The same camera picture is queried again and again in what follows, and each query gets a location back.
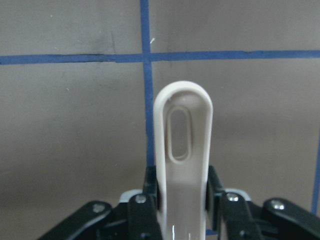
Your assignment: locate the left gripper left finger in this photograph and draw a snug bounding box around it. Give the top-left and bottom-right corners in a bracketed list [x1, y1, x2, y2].
[40, 166, 163, 240]

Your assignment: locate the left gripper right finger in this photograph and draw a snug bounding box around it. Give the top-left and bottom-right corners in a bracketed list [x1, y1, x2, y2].
[205, 165, 320, 240]

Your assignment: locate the beige plastic dustpan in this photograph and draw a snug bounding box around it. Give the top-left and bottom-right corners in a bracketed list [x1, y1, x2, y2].
[153, 81, 214, 240]

